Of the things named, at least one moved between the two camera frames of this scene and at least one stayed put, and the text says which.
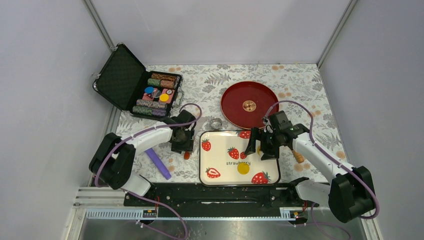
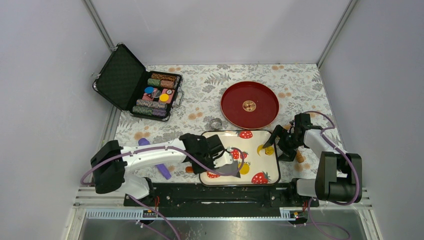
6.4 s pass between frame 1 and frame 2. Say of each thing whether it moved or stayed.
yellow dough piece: stayed
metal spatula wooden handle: moved
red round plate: stayed
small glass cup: stayed
